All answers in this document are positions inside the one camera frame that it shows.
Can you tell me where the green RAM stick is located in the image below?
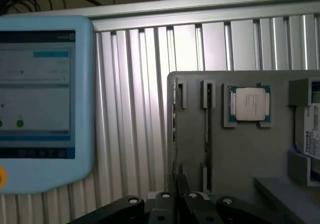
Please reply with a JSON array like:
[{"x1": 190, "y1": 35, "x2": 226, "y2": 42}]
[{"x1": 204, "y1": 83, "x2": 213, "y2": 190}]

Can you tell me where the Toshiba hard disk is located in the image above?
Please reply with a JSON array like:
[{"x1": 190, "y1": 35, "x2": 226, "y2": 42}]
[{"x1": 294, "y1": 84, "x2": 320, "y2": 183}]

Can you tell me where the grey parts rack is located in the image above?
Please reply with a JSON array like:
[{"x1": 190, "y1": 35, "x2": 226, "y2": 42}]
[{"x1": 165, "y1": 70, "x2": 320, "y2": 224}]

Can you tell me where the light blue teach pendant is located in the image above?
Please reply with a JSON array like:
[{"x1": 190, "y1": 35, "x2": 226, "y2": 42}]
[{"x1": 0, "y1": 15, "x2": 96, "y2": 196}]

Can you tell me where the CPU with silver lid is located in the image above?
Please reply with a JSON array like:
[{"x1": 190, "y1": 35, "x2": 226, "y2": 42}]
[{"x1": 227, "y1": 85, "x2": 272, "y2": 124}]

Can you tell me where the aluminium frame rail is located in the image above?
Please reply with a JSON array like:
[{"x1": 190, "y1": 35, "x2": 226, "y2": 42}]
[{"x1": 87, "y1": 0, "x2": 320, "y2": 33}]

